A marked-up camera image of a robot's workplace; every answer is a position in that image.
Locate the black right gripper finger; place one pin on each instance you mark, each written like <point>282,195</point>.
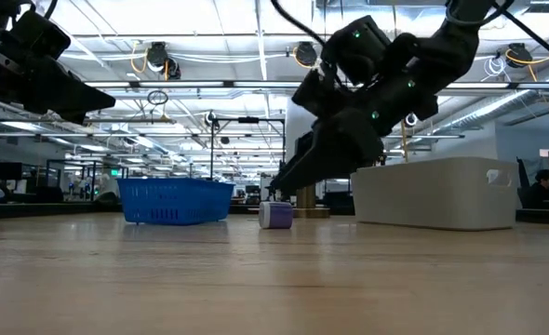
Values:
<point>344,144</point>
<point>304,146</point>

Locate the white bulb on wooden base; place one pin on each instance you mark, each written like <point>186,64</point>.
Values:
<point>306,200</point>

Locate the purple and white round charger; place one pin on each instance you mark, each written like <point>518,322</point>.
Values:
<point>279,215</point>

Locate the dark computer monitor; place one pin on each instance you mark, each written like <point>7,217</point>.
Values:
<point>4,170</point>

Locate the white plastic storage bin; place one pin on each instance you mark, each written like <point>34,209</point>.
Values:
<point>432,195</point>

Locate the blue plastic basket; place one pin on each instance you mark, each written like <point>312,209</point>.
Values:
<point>177,200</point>

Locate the dark slanted panel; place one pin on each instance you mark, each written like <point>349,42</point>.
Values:
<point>521,172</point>

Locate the person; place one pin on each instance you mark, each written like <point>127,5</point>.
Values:
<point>539,191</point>

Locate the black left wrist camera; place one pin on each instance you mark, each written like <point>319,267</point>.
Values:
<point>42,35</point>

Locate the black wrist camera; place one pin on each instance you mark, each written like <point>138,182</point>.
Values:
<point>42,35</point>
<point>356,51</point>

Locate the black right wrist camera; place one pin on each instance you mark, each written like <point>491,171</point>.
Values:
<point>356,51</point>

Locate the black metal rack frame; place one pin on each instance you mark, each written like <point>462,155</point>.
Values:
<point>93,179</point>

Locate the black metal frame stand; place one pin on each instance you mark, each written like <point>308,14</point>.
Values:
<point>212,149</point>

